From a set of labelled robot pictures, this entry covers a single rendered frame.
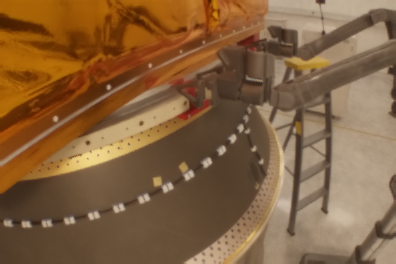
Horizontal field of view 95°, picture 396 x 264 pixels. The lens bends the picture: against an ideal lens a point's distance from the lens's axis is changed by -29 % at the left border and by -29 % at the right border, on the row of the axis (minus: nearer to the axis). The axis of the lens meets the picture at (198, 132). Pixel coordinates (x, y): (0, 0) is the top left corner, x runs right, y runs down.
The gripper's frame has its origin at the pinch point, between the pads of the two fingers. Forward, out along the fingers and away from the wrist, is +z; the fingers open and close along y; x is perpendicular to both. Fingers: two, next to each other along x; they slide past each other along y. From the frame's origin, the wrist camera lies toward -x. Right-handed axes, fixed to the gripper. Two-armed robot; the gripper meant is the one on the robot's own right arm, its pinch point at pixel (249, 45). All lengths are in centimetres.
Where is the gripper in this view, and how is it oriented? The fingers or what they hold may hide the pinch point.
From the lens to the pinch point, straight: 108.4
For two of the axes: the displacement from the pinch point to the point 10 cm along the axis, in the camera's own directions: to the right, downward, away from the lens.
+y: -4.8, 4.9, -7.3
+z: -8.7, -2.1, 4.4
